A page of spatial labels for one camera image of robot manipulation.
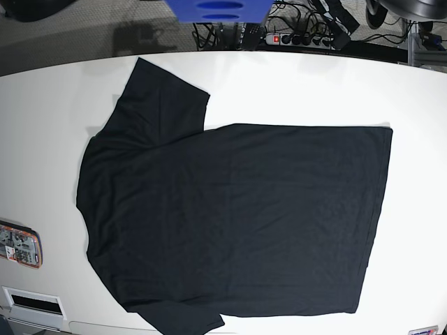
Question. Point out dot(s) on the black T-shirt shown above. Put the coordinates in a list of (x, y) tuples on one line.
[(187, 225)]

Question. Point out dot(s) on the black power adapter brick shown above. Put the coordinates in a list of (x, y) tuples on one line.
[(251, 36)]

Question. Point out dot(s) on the white power strip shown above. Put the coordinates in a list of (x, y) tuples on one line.
[(295, 40)]

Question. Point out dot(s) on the blue plastic box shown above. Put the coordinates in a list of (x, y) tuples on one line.
[(203, 11)]

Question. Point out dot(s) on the black office chair base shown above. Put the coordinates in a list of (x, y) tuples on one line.
[(411, 10)]

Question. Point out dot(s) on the red white sticker label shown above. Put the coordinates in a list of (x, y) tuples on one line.
[(425, 331)]

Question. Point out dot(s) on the aluminium frame profile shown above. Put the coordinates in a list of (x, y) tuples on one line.
[(426, 45)]

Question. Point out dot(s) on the white table cable grommet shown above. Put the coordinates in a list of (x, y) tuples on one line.
[(34, 302)]

